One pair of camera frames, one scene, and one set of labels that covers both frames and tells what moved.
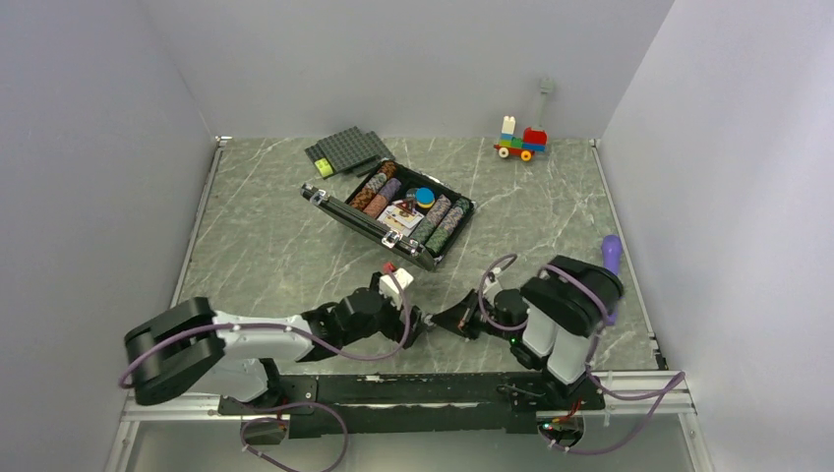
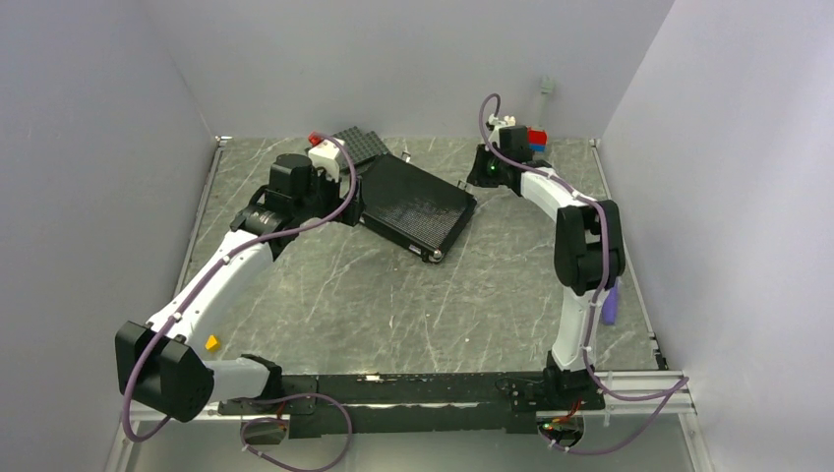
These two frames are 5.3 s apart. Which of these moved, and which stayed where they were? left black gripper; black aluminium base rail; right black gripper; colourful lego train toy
Moved: right black gripper; left black gripper
Stayed: black aluminium base rail; colourful lego train toy
